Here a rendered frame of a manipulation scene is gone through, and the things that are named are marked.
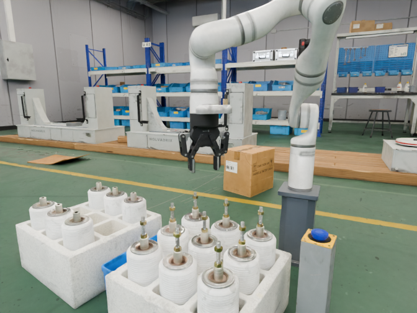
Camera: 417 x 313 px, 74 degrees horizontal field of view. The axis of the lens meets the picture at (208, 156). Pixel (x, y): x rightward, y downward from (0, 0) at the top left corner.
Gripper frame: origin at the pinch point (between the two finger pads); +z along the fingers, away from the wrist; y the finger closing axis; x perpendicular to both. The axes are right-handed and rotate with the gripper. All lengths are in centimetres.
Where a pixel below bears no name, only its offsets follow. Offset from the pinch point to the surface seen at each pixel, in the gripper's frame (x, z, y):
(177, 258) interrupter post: 7.4, 20.4, 10.3
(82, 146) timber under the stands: -317, 41, 36
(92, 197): -58, 24, 28
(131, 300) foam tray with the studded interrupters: 2.8, 32.0, 21.4
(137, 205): -36.9, 22.8, 12.8
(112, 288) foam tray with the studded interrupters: -3.5, 31.8, 25.5
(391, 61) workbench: -301, -88, -517
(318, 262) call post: 22.8, 20.2, -19.5
